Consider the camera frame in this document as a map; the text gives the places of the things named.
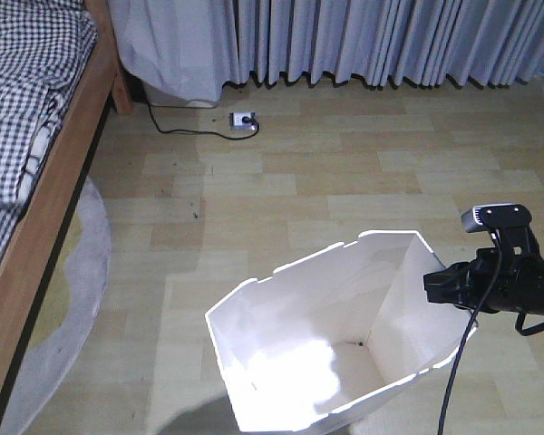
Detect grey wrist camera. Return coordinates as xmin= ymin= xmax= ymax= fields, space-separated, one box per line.
xmin=461 ymin=203 xmax=532 ymax=233

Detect grey pleated curtain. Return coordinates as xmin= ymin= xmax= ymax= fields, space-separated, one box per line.
xmin=109 ymin=1 xmax=544 ymax=103

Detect white plastic trash bin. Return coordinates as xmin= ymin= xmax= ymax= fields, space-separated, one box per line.
xmin=205 ymin=230 xmax=470 ymax=434

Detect black camera cable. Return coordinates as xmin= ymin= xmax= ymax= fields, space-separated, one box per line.
xmin=435 ymin=237 xmax=504 ymax=435

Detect black white checkered blanket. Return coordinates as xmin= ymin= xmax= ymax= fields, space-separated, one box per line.
xmin=0 ymin=1 xmax=97 ymax=262

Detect white floor socket box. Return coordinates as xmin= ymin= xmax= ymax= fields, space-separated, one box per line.
xmin=228 ymin=111 xmax=259 ymax=135

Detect black power cord on floor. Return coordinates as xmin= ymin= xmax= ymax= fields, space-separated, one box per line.
xmin=145 ymin=101 xmax=260 ymax=140

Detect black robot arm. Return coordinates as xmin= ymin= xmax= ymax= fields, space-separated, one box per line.
xmin=423 ymin=248 xmax=544 ymax=315

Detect grey round rug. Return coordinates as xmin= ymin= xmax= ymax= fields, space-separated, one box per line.
xmin=0 ymin=178 xmax=112 ymax=434

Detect wooden bed frame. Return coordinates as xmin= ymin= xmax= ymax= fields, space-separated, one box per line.
xmin=0 ymin=1 xmax=133 ymax=425

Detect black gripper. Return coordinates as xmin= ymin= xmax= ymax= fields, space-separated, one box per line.
xmin=423 ymin=247 xmax=517 ymax=313

